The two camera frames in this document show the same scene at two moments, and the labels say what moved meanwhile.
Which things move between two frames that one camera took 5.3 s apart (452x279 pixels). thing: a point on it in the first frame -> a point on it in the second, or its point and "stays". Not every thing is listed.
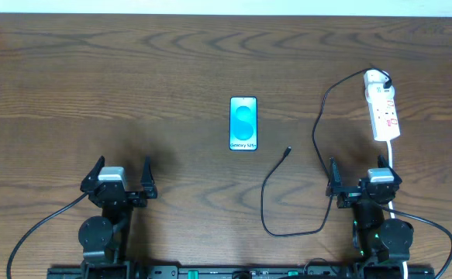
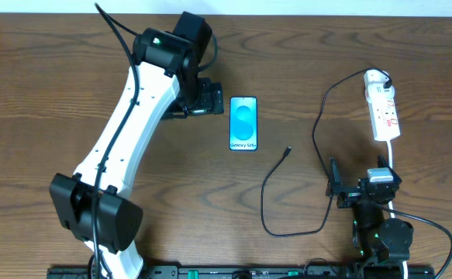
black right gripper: (361, 194) stays
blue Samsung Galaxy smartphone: (243, 123) stays
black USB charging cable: (317, 153) stays
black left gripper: (118, 194) -> (208, 101)
